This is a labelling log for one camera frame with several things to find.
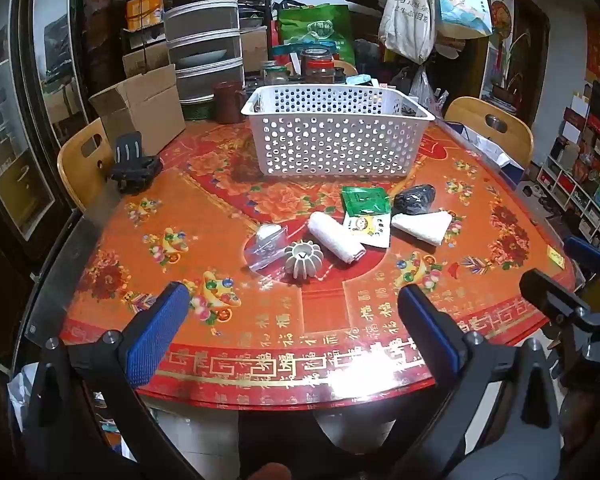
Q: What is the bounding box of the green shopping bag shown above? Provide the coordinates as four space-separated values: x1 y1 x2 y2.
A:
277 2 356 63

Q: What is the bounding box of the dark glass-door cabinet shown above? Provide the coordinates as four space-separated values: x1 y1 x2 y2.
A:
0 0 88 271

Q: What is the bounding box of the white perforated plastic basket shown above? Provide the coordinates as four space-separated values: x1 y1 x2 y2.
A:
241 85 436 177

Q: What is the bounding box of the white cartoon print packet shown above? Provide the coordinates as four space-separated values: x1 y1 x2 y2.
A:
342 212 392 249

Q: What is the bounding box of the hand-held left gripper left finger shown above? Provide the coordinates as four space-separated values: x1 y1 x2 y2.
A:
27 282 201 480

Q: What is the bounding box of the stacked brown cardboard box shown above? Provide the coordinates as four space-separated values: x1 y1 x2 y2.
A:
122 40 169 79

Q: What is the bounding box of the white cube shelf unit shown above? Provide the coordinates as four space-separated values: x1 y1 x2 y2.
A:
532 80 600 257

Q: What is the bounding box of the green foil packet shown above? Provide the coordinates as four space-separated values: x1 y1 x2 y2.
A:
341 186 392 217

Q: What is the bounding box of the potted orchid plant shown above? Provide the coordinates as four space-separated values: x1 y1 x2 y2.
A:
491 35 525 107

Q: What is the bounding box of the grey drawer tower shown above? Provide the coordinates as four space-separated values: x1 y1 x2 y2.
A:
160 0 245 107

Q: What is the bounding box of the black plastic bag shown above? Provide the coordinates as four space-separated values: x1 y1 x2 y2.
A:
392 184 437 216

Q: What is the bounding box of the wooden chair with handle slot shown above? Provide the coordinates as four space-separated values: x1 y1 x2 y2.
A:
444 96 535 168
57 119 118 212

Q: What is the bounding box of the large glass pickle jar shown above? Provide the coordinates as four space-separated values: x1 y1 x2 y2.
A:
300 47 336 86

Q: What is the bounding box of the cardboard box behind rack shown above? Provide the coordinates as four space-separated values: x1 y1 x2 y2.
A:
240 27 270 74

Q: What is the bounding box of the white and blue box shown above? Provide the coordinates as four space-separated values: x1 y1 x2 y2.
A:
462 125 527 182

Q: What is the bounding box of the orange carton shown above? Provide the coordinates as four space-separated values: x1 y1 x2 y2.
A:
126 0 164 31

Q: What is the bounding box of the small glass jar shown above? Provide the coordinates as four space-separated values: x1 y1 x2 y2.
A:
262 60 290 87

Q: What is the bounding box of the red floral tablecloth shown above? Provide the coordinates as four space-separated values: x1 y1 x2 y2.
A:
60 119 578 413

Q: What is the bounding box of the hanging clear plastic bag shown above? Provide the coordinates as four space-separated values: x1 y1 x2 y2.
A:
410 67 439 107

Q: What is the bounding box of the brown lidded cup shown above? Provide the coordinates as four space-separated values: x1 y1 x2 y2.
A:
212 81 246 125

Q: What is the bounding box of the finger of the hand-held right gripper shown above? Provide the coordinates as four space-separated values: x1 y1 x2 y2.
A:
562 236 600 282
519 269 600 332

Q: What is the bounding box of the white ribbed pumpkin-shaped toy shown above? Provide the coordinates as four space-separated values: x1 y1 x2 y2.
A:
283 241 325 281

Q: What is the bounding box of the clear plastic bag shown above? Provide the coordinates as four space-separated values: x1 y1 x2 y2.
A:
243 224 288 272
410 67 439 107

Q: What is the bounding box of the black clamp mount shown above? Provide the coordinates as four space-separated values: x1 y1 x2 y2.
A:
109 131 163 194

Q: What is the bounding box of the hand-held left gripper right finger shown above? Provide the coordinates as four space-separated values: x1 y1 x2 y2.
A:
395 284 563 480

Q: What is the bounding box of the white towel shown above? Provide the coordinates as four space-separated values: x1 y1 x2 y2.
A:
307 211 365 264
391 210 453 247

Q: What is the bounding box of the blue illustrated paper bag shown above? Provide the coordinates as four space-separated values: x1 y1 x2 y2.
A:
432 0 495 40

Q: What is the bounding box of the open cardboard box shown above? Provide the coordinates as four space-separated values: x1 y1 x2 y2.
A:
89 63 187 156

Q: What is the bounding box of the beige canvas tote bag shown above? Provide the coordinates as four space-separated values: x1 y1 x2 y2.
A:
378 0 437 65

